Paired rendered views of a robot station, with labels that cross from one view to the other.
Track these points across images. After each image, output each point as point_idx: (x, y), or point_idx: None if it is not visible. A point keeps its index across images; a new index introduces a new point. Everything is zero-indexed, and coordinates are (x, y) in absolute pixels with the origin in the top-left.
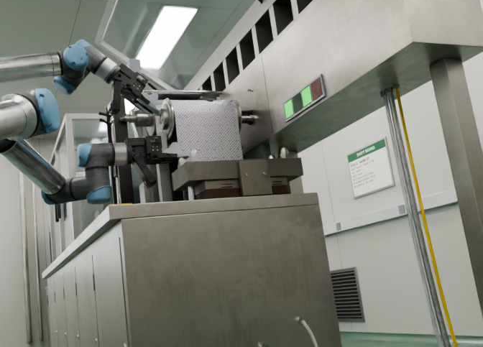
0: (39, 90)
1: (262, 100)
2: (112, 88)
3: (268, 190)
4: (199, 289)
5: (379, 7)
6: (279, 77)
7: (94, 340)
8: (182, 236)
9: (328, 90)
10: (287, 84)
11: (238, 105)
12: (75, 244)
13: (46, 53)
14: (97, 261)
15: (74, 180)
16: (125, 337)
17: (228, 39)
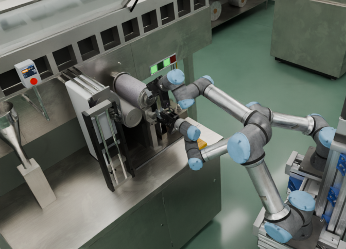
0: (258, 102)
1: (129, 67)
2: (163, 93)
3: None
4: None
5: (203, 31)
6: (146, 54)
7: (155, 230)
8: None
9: (177, 59)
10: (152, 57)
11: (130, 75)
12: (134, 208)
13: (217, 87)
14: (174, 184)
15: (197, 148)
16: (215, 177)
17: (83, 28)
